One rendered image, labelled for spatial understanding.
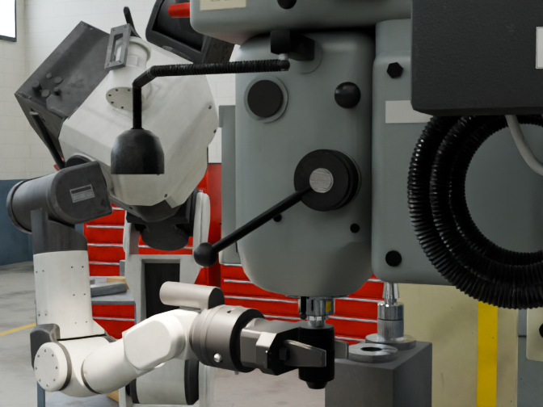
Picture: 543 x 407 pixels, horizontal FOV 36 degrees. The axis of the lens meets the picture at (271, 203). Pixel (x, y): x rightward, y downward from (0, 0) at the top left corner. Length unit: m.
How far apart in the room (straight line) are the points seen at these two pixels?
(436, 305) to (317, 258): 1.86
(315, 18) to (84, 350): 0.70
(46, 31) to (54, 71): 11.04
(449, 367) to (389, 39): 2.02
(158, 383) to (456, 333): 1.28
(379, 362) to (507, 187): 0.57
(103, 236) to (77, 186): 5.21
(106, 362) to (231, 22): 0.59
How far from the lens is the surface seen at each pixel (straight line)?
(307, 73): 0.98
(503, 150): 0.90
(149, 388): 1.83
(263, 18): 0.98
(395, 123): 0.92
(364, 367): 1.38
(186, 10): 1.27
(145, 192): 1.51
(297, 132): 0.98
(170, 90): 1.50
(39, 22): 12.71
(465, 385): 2.87
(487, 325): 2.81
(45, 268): 1.43
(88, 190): 1.44
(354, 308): 5.83
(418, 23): 0.67
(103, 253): 6.65
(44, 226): 1.43
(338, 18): 0.96
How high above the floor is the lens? 1.48
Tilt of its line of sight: 3 degrees down
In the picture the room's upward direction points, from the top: straight up
